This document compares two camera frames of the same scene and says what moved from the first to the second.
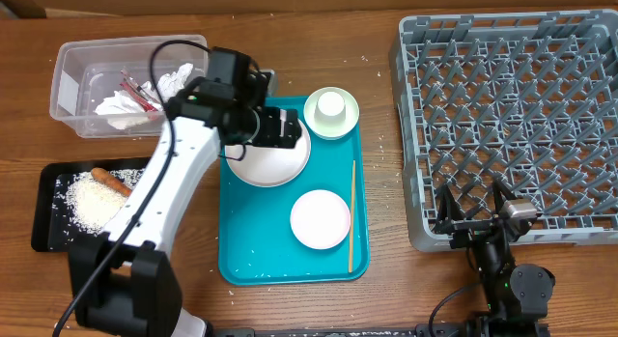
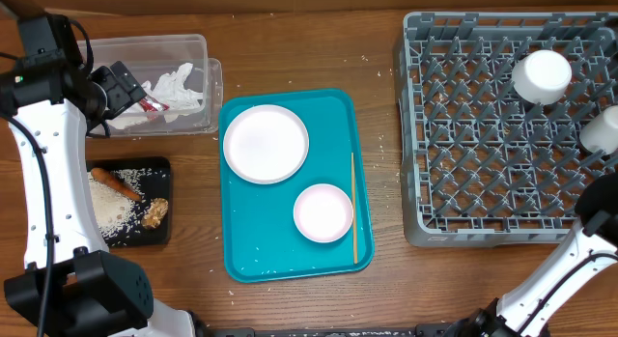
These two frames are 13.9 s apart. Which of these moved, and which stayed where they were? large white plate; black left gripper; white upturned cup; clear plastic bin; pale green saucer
Moved: pale green saucer; white upturned cup; black left gripper
Stayed: large white plate; clear plastic bin
